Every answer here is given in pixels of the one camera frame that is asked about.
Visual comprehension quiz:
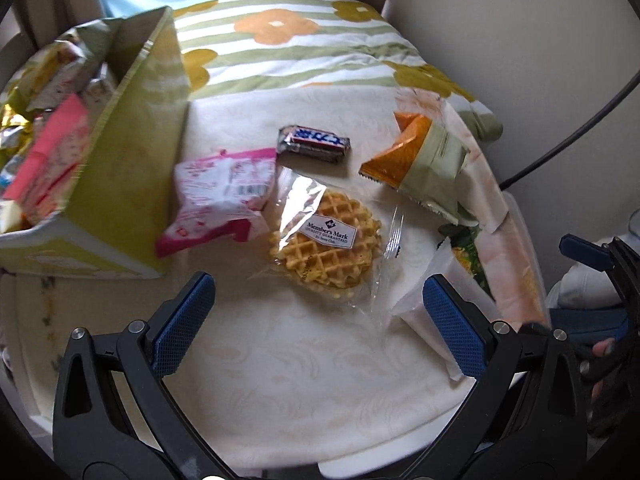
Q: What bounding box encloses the floral striped blanket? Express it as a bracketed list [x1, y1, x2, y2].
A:
[170, 0, 503, 141]

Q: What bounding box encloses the dark chocolate bar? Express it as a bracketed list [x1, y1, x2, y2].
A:
[276, 125, 352, 163]

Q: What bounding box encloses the dark blue object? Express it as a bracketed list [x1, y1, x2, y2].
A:
[550, 309, 631, 342]

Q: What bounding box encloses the green yellow snack packet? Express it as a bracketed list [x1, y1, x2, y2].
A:
[437, 222, 493, 301]

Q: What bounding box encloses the grey green snack packet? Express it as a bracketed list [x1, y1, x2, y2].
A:
[397, 122, 483, 226]

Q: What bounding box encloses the orange snack packet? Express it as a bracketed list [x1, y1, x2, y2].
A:
[358, 111, 433, 188]

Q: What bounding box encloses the cream garment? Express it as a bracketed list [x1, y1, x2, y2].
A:
[547, 220, 640, 311]

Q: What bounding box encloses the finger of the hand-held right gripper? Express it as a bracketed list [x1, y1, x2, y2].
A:
[559, 234, 608, 273]

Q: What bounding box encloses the small pink snack packet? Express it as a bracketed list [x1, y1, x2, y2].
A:
[155, 147, 278, 259]

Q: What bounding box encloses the white translucent snack packet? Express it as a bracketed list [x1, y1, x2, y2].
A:
[390, 240, 468, 383]

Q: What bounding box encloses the pile of assorted wrappers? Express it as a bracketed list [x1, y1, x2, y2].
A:
[0, 30, 121, 233]

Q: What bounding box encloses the green cardboard box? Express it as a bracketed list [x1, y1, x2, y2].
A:
[0, 6, 190, 281]

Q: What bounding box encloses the person's right hand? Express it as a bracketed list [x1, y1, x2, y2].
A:
[591, 338, 617, 411]

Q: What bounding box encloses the large pink snack packet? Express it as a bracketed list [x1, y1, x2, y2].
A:
[2, 94, 93, 211]

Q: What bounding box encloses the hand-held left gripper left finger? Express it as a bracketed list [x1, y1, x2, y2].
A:
[52, 271, 236, 480]

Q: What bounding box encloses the black cable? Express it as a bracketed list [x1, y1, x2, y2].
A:
[500, 67, 640, 191]

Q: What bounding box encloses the clear waffle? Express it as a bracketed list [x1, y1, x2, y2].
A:
[247, 165, 406, 311]

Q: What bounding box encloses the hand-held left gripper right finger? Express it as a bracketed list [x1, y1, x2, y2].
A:
[400, 274, 593, 480]

